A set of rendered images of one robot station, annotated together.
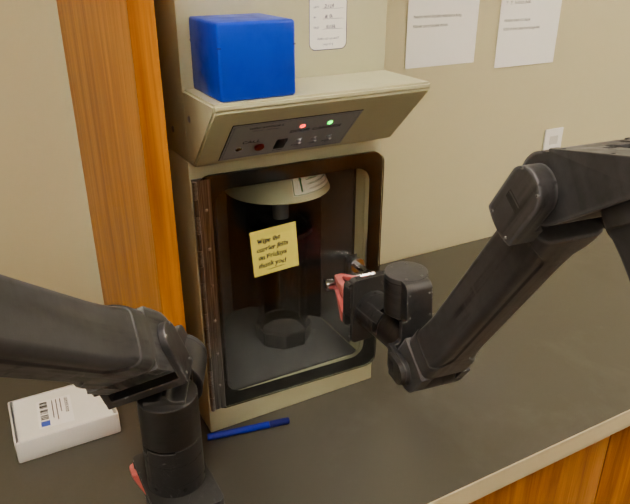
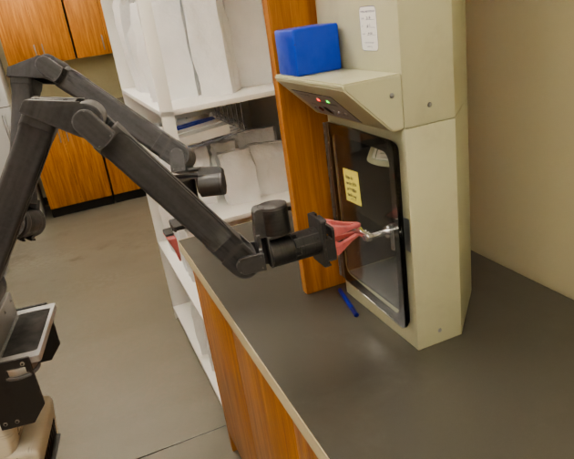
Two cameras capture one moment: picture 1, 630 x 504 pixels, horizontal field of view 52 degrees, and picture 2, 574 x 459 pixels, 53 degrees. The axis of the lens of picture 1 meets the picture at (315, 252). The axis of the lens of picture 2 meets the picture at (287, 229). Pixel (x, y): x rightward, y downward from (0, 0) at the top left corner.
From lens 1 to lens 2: 1.48 m
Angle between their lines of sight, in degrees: 89
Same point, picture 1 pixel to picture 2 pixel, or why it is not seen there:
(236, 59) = (280, 51)
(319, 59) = (367, 57)
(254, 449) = (330, 307)
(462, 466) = (304, 393)
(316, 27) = (363, 34)
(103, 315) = (148, 128)
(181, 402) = not seen: hidden behind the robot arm
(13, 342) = not seen: hidden behind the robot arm
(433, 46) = not seen: outside the picture
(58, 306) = (126, 115)
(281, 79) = (292, 66)
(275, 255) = (352, 191)
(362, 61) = (388, 63)
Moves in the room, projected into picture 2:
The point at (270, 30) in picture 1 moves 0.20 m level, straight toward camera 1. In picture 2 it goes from (286, 35) to (189, 49)
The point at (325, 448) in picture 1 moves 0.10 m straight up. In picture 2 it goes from (329, 332) to (324, 294)
